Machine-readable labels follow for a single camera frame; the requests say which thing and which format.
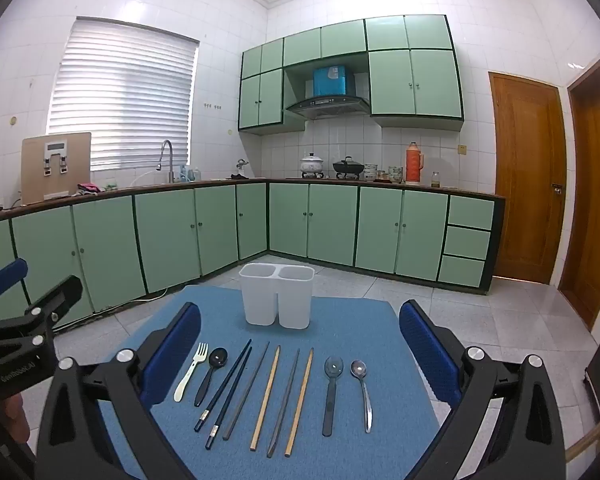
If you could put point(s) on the blue box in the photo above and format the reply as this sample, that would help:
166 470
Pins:
334 81

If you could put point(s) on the pink cloth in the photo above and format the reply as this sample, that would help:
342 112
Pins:
89 188

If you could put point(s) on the green wall cabinets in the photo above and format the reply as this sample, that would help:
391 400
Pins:
430 80

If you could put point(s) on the stack of bowls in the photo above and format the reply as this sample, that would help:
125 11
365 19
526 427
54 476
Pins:
371 171

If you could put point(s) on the white plastic fork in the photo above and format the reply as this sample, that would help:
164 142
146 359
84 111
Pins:
190 372

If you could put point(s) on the small glass jar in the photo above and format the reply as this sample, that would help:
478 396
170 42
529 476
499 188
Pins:
435 180

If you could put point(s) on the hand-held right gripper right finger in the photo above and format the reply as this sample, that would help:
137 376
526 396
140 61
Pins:
425 355

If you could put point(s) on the white window blind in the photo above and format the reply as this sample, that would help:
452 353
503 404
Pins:
125 100

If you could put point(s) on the grey chopstick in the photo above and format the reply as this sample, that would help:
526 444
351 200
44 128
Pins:
284 402
246 391

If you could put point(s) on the white two-compartment utensil holder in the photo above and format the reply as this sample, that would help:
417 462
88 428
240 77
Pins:
275 305

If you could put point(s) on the grey translucent spoon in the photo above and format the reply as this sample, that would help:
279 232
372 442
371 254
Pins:
330 410

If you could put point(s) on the brown cardboard box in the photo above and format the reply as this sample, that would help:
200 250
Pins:
32 170

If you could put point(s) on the person's left hand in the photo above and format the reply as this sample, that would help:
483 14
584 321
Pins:
15 420

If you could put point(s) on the black range hood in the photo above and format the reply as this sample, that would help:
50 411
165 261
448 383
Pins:
327 105

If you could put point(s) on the metal spoon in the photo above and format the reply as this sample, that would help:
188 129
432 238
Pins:
359 370

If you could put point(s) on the wooden chopstick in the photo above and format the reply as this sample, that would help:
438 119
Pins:
265 398
299 402

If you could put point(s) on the patterned ceramic cup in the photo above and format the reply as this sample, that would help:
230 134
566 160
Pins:
395 174

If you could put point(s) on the black plastic spoon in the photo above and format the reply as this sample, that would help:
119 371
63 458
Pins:
217 358

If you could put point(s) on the metal kitchen faucet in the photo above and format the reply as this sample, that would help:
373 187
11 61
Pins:
167 160

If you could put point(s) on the green base cabinets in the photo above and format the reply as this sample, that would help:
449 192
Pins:
330 225

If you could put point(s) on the white cooking pot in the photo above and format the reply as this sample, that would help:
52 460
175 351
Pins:
312 163

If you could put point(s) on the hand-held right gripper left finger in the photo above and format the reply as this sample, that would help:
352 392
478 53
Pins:
175 355

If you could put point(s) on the wooden stick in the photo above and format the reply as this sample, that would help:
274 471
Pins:
587 440

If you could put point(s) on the orange thermos flask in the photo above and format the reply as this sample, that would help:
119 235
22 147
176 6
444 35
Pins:
414 165

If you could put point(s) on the wooden door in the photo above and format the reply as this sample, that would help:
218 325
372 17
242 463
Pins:
597 200
525 175

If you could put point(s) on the sink-side bottles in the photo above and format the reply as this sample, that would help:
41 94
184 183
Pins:
190 174

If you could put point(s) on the black wok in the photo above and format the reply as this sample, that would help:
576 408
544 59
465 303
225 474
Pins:
348 166

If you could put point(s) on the blue table mat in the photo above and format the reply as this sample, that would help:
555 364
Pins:
360 340

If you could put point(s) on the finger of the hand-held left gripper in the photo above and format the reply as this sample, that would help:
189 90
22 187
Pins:
5 275
55 297

